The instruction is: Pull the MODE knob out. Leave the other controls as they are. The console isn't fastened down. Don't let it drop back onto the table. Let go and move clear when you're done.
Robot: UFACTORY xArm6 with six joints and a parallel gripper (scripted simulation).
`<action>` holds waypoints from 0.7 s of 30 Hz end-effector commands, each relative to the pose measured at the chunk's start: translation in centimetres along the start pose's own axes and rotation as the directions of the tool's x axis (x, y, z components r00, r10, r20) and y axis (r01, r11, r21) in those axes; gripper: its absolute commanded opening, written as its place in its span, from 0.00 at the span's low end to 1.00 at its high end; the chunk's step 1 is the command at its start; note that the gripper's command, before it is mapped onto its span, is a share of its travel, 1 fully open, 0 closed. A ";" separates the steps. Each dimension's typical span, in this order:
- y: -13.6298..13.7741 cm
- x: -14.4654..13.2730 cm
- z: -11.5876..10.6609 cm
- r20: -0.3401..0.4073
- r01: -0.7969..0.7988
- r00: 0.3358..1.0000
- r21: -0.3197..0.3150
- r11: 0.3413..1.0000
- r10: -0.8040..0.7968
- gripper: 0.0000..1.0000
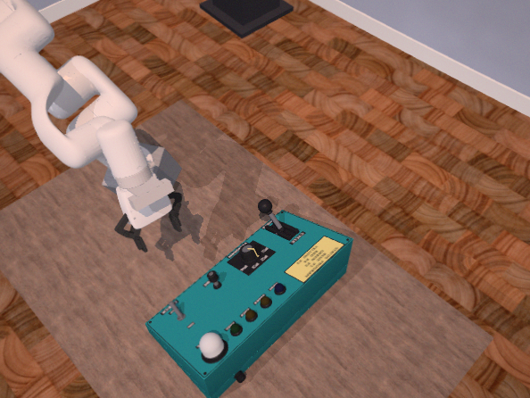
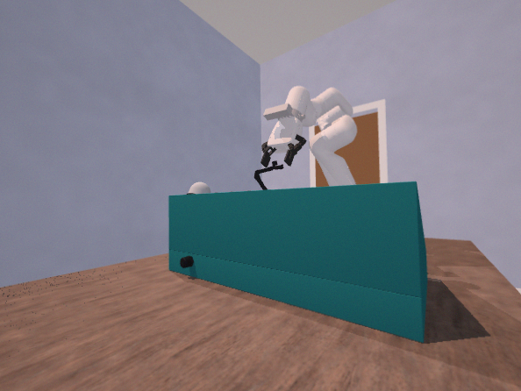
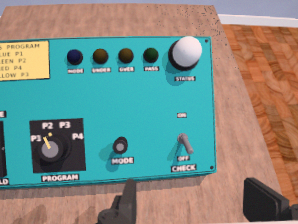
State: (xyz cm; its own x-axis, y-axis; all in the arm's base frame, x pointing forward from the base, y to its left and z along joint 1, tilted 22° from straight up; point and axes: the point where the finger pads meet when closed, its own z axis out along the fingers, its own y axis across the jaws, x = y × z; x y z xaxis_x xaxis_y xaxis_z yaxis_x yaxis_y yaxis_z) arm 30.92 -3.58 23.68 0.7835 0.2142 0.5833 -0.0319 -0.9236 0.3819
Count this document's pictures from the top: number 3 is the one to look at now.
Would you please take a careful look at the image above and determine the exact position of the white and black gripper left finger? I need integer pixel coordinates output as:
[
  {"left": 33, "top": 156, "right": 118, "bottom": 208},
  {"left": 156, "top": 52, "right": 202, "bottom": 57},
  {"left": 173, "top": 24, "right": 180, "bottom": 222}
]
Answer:
[{"left": 95, "top": 179, "right": 137, "bottom": 224}]

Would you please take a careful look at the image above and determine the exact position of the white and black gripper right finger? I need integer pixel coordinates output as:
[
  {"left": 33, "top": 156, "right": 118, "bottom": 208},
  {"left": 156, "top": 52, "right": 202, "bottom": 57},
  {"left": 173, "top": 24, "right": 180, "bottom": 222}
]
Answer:
[{"left": 243, "top": 177, "right": 298, "bottom": 222}]

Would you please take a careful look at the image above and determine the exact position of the teal console housing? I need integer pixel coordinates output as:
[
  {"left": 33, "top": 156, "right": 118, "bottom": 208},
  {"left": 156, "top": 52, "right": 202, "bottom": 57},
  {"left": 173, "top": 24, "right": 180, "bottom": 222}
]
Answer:
[{"left": 0, "top": 36, "right": 217, "bottom": 189}]

